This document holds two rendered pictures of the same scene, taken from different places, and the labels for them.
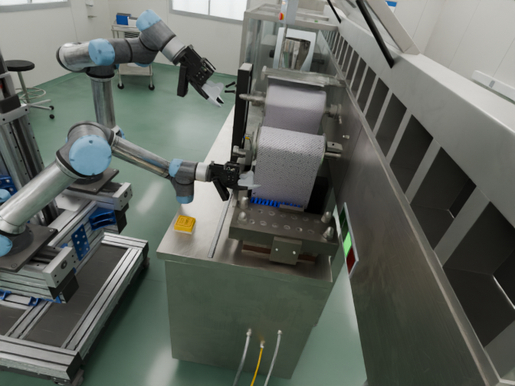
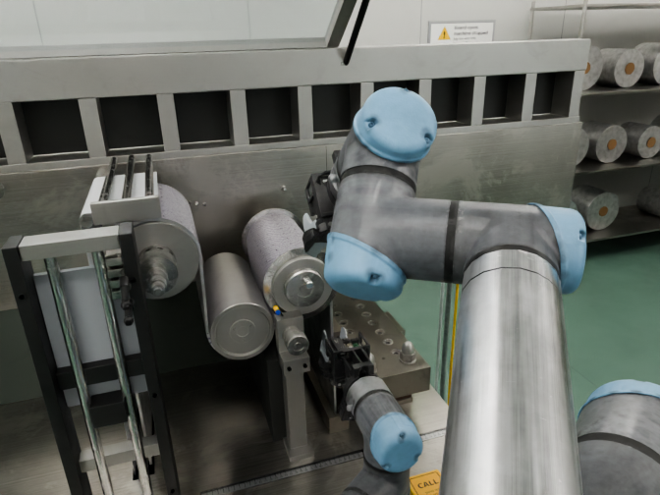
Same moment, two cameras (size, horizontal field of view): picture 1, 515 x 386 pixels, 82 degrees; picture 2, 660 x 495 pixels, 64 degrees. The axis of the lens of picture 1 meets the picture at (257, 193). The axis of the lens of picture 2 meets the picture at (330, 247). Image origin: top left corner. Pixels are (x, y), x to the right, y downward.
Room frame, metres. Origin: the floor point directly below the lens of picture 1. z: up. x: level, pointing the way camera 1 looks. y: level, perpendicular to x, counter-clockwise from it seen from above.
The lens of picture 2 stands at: (1.29, 0.89, 1.69)
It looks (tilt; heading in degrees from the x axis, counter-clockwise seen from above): 22 degrees down; 252
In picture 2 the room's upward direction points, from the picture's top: 2 degrees counter-clockwise
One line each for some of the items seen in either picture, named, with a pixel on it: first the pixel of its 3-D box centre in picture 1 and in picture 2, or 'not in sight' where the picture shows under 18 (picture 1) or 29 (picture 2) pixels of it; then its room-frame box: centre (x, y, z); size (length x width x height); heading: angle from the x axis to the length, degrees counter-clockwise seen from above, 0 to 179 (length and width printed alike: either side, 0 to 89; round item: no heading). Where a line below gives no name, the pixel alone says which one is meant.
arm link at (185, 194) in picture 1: (184, 187); (381, 484); (1.02, 0.31, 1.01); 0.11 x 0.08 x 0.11; 34
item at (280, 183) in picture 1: (282, 185); (315, 312); (1.00, -0.09, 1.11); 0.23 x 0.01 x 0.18; 89
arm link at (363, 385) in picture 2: (204, 171); (367, 400); (1.00, 0.22, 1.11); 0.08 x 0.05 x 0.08; 179
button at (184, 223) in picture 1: (185, 223); (429, 492); (0.90, 0.27, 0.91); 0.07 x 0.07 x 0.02; 89
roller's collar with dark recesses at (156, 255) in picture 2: (259, 99); (156, 268); (1.31, 0.06, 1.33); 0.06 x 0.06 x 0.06; 89
